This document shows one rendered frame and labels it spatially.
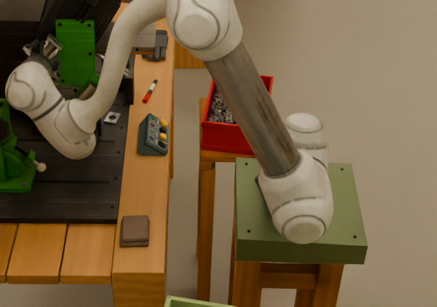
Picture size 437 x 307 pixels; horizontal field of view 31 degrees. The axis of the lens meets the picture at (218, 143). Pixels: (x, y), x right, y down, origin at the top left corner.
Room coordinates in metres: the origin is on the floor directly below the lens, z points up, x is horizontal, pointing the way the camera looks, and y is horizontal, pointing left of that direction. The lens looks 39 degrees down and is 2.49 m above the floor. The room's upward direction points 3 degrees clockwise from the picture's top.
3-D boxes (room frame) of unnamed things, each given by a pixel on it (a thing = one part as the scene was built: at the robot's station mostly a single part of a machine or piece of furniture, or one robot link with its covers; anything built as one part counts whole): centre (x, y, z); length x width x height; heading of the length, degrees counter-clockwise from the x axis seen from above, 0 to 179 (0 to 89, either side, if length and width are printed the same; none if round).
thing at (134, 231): (1.56, 0.22, 0.91); 0.10 x 0.08 x 0.03; 5
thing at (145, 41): (2.24, 0.42, 1.11); 0.39 x 0.16 x 0.03; 93
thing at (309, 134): (1.72, -0.22, 1.09); 0.18 x 0.16 x 0.22; 0
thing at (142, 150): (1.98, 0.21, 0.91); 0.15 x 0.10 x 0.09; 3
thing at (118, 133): (2.16, 0.52, 0.89); 1.10 x 0.42 x 0.02; 3
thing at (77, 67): (2.09, 0.45, 1.17); 0.13 x 0.12 x 0.20; 3
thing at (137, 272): (2.17, 0.24, 0.82); 1.50 x 0.14 x 0.15; 3
